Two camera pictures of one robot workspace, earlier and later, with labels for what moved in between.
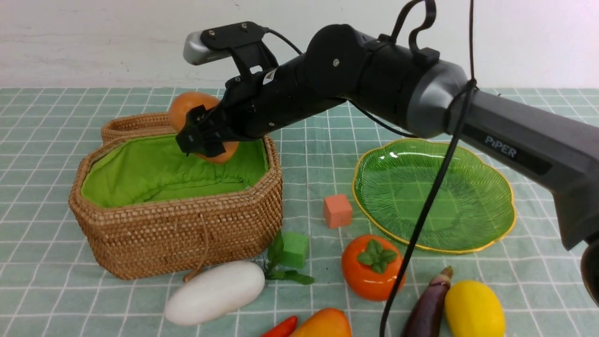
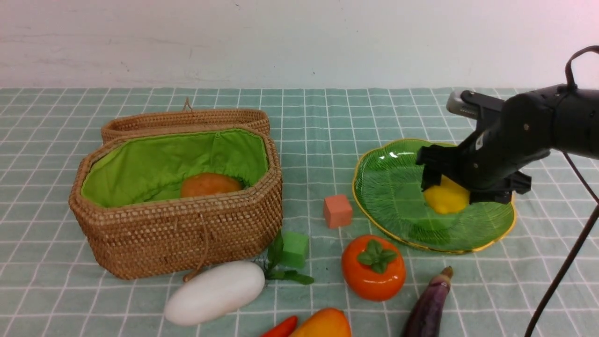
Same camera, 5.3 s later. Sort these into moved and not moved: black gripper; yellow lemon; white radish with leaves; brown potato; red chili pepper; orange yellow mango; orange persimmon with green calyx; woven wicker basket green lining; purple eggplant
Moved: black gripper; brown potato; yellow lemon
Not moved: red chili pepper; orange persimmon with green calyx; orange yellow mango; woven wicker basket green lining; purple eggplant; white radish with leaves
